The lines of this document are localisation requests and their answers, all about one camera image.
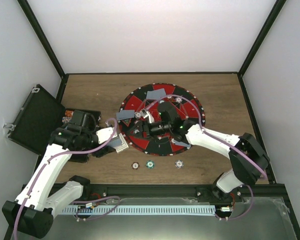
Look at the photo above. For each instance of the teal chip stack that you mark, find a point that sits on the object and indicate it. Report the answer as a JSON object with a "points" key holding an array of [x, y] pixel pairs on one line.
{"points": [[150, 164]]}

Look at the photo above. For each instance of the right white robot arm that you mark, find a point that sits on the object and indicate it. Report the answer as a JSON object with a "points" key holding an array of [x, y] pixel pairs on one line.
{"points": [[247, 158]]}

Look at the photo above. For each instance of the blue orange chip stack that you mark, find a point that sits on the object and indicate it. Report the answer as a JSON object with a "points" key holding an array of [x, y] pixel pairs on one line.
{"points": [[179, 164]]}

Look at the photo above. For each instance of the round red black poker mat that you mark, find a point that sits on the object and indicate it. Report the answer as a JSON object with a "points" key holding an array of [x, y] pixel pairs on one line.
{"points": [[161, 145]]}

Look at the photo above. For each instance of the blue white chip seat three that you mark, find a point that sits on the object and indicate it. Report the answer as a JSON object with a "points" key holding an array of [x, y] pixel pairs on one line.
{"points": [[138, 115]]}

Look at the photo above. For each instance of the chips in case top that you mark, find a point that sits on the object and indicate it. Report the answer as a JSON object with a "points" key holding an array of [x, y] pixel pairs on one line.
{"points": [[67, 116]]}

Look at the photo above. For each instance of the brown 100 chip stack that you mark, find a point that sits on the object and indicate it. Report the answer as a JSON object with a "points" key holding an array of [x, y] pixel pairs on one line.
{"points": [[135, 165]]}

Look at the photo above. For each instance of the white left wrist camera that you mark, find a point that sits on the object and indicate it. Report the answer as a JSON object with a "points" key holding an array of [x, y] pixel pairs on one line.
{"points": [[106, 133]]}

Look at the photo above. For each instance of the black poker chip case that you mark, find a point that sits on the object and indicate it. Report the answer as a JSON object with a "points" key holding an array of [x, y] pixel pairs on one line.
{"points": [[40, 115]]}

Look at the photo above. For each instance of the blue card seat ten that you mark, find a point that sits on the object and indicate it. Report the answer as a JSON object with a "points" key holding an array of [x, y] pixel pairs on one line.
{"points": [[180, 143]]}

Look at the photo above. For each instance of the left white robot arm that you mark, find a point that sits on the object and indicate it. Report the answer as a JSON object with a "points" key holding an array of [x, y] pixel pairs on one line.
{"points": [[33, 211]]}

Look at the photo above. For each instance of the perforated light blue rail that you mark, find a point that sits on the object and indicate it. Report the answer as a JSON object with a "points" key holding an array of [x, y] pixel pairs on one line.
{"points": [[144, 210]]}

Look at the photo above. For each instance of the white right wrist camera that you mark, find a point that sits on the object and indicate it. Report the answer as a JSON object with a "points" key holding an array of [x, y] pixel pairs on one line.
{"points": [[147, 116]]}

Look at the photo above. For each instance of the triangular all in marker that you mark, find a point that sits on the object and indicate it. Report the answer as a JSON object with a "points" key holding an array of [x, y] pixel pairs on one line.
{"points": [[127, 122]]}

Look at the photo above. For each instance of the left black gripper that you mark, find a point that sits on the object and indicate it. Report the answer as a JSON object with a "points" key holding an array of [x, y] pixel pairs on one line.
{"points": [[103, 151]]}

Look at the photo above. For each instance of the blue white chip seat seven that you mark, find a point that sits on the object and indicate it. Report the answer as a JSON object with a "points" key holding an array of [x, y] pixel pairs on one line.
{"points": [[178, 100]]}

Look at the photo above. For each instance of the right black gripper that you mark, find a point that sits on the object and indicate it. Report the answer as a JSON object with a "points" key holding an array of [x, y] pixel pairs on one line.
{"points": [[142, 124]]}

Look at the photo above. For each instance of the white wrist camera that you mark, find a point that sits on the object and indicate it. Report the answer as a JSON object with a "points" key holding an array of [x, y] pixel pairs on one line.
{"points": [[147, 116], [106, 133]]}

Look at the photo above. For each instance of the black front mounting rail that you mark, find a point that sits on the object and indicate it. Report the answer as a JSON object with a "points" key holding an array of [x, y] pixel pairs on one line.
{"points": [[201, 192]]}

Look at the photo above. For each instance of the blue playing card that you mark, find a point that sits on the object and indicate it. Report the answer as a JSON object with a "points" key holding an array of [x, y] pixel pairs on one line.
{"points": [[125, 114], [159, 93]]}

